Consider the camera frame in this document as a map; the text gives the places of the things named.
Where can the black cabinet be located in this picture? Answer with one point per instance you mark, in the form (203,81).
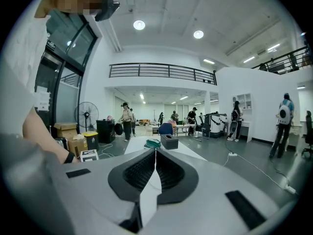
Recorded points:
(105,132)

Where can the cardboard box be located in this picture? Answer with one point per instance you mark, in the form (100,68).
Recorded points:
(78,147)
(66,131)

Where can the black door sign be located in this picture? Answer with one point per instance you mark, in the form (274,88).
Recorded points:
(51,45)

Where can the silver suitcase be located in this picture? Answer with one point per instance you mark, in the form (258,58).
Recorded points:
(62,143)

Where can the black head-mounted camera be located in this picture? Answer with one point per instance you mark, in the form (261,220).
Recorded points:
(107,8)

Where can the person's left forearm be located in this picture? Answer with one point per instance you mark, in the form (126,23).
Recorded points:
(41,136)

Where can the white and black robot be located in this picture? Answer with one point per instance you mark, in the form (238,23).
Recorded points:
(216,125)

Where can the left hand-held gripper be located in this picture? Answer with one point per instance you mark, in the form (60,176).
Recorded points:
(89,155)

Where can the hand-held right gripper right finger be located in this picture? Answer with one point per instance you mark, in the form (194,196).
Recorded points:
(207,204)

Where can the white desk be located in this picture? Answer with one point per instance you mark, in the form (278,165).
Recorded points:
(245,131)

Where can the black framed glass door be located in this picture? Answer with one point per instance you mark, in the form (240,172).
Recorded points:
(52,70)

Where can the blue chair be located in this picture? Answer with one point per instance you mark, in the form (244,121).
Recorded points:
(165,128)

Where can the black standing fan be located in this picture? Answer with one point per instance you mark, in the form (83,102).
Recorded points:
(86,114)

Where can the white dresser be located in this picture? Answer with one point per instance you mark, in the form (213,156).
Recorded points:
(296,131)

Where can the black mezzanine railing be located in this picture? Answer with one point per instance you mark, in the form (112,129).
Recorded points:
(168,71)
(289,60)

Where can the white paper sheet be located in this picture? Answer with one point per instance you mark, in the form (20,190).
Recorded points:
(42,98)

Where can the white folding table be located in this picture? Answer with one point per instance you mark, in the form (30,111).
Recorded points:
(184,126)

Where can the black office chair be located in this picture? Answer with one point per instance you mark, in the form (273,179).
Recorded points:
(308,126)

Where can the black bin with yellow lid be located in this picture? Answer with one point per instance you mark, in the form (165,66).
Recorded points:
(91,142)

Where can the white shelf cabinet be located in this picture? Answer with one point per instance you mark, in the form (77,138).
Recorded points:
(247,99)

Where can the black tissue box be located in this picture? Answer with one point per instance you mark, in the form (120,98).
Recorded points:
(170,143)

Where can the round ceiling light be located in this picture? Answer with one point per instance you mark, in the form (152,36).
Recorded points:
(198,34)
(139,24)

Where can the white ceiling pipes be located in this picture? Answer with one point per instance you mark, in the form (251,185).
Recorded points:
(117,43)

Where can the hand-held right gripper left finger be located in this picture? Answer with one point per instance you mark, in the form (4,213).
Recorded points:
(97,192)

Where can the black wristband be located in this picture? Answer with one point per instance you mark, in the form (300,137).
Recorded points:
(69,157)

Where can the white power strip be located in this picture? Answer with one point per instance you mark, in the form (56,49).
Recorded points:
(232,154)
(290,189)

